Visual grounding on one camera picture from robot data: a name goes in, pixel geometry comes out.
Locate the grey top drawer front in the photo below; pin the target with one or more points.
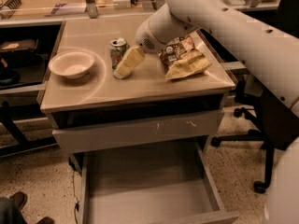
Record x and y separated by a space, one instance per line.
137 132

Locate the black table leg frame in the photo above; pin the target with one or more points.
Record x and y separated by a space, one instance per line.
8 116

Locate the black coiled tool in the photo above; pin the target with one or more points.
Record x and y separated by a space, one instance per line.
8 8

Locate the brown yellow chip bag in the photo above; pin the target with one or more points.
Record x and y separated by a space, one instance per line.
182 59

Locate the black office chair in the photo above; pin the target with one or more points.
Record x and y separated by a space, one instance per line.
275 124

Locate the open grey middle drawer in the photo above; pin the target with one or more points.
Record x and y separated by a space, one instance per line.
160 183

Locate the white paper bowl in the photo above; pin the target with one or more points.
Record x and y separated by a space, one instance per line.
72 64

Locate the purple white paper sheet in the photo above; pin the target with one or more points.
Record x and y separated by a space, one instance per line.
61 9

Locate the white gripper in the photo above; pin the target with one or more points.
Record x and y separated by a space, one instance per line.
144 37

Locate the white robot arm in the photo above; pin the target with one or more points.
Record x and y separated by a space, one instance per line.
269 52

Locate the brown shoe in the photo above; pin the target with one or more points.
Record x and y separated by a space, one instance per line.
19 198
46 220

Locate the grey drawer cabinet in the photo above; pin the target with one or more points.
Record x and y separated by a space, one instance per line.
99 98

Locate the green 7up soda can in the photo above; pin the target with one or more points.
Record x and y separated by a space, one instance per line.
118 47

